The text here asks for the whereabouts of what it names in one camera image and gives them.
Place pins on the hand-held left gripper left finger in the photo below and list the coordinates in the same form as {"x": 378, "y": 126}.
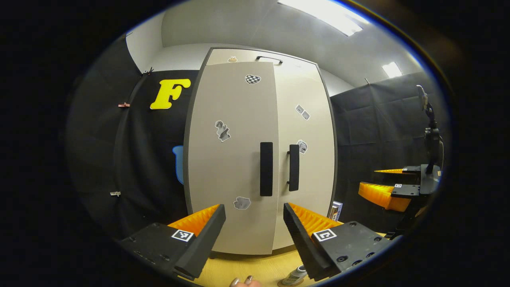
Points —
{"x": 203, "y": 239}

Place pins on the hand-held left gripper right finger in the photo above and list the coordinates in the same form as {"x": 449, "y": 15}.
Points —
{"x": 303, "y": 239}

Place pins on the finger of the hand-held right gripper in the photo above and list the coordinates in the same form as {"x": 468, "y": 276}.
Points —
{"x": 410, "y": 170}
{"x": 382, "y": 195}

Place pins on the white plastic bottle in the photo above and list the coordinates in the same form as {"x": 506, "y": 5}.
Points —
{"x": 297, "y": 274}

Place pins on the round wooden coaster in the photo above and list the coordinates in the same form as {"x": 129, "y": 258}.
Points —
{"x": 283, "y": 284}

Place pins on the white cabinet door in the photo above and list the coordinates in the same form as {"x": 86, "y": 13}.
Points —
{"x": 231, "y": 159}
{"x": 314, "y": 179}

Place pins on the white cabinet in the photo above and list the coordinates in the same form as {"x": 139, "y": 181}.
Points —
{"x": 185, "y": 171}

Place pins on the beige cabinet drawer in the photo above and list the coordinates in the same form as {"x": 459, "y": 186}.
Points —
{"x": 295, "y": 63}

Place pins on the small printed box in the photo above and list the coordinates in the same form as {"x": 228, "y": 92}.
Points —
{"x": 336, "y": 210}

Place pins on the black backdrop cloth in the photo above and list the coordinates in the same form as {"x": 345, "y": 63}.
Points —
{"x": 139, "y": 159}
{"x": 378, "y": 119}

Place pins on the small ceiling light panel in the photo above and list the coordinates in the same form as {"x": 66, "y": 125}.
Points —
{"x": 392, "y": 69}

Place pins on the red cloth clip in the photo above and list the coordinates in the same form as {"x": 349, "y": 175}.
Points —
{"x": 124, "y": 105}

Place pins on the long ceiling light panel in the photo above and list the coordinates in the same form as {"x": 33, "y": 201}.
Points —
{"x": 322, "y": 14}

